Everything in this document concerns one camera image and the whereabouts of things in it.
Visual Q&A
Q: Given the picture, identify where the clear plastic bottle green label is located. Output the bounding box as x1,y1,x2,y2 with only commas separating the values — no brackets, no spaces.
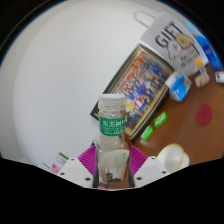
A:
93,93,133,190

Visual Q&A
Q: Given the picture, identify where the blue detergent bottle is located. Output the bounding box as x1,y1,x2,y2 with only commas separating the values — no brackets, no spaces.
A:
186,21,224,71

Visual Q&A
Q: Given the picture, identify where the white printed paper gift bag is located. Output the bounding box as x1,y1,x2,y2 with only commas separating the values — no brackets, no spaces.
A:
133,10,208,78

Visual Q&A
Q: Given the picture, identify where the framed group picture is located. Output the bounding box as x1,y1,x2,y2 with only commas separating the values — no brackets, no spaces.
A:
89,44,175,144

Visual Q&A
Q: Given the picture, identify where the colourful puzzle cube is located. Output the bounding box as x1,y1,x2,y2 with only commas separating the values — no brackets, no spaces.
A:
194,58,206,75

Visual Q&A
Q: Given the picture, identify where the blue tissue pack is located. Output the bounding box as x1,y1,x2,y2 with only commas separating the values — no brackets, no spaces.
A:
165,70,193,103

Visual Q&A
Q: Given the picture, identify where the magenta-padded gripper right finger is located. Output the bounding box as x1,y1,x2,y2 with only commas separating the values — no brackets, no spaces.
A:
128,145,170,188

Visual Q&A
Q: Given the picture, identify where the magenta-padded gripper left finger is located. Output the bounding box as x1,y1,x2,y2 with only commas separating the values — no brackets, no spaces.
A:
56,144,98,188

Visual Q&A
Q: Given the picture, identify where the white mug yellow rim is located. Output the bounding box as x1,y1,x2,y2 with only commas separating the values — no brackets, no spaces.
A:
156,143,190,174

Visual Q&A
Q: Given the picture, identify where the small green packet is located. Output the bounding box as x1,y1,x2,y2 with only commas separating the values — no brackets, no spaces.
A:
153,111,168,128
140,125,154,142

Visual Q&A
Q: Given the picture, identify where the white remote control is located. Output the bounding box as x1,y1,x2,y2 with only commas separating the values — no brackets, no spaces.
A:
214,70,224,84

